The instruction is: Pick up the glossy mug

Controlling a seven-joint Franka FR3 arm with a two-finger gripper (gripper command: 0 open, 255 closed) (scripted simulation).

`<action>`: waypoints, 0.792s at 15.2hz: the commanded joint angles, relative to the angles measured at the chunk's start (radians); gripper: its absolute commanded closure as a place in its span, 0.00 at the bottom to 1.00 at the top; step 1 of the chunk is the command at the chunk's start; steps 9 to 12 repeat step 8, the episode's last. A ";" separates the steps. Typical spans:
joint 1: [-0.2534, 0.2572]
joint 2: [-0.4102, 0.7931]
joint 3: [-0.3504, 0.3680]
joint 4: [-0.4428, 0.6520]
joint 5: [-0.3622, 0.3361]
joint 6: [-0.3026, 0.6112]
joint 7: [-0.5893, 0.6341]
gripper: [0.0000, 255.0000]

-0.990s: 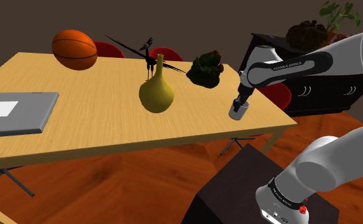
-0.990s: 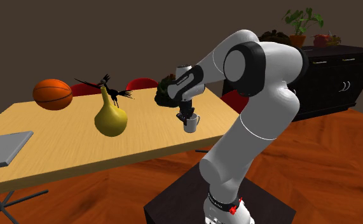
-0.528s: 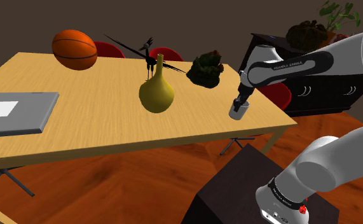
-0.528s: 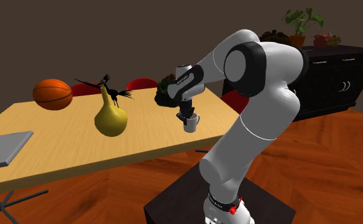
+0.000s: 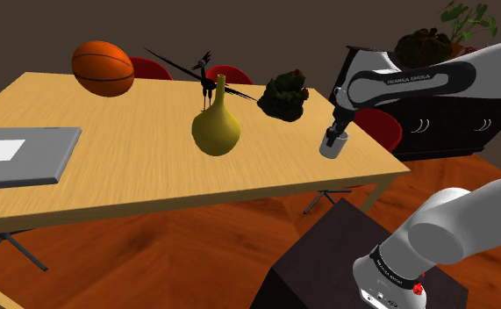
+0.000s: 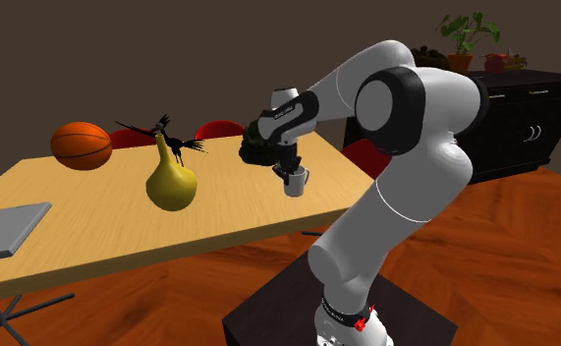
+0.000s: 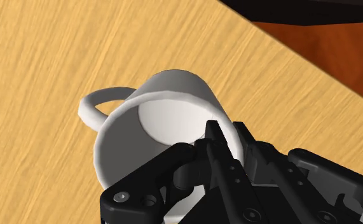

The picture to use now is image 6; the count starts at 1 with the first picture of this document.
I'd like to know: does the grey mug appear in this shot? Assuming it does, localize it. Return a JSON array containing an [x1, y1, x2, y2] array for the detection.
[[283, 166, 311, 199]]

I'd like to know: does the dark green bushy plant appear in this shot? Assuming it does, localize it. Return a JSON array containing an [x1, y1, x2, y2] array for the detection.
[[238, 120, 282, 168]]

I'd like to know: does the wooden table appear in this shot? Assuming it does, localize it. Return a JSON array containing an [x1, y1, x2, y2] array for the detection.
[[0, 131, 376, 306]]

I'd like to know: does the black bird figure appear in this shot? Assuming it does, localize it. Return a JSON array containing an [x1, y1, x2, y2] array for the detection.
[[114, 113, 208, 168]]

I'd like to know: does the yellow gourd-shaped vase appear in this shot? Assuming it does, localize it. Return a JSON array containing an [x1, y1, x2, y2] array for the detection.
[[144, 133, 198, 212]]

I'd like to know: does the dark robot stand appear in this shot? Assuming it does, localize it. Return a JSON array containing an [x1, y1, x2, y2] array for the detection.
[[221, 249, 459, 346]]

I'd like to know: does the orange basketball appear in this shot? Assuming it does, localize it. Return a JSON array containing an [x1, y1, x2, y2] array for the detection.
[[49, 121, 115, 172]]

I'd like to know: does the black sideboard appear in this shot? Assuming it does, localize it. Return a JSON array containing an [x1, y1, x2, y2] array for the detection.
[[342, 11, 561, 186]]

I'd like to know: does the grey laptop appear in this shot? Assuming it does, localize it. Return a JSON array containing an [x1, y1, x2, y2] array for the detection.
[[0, 202, 53, 265]]

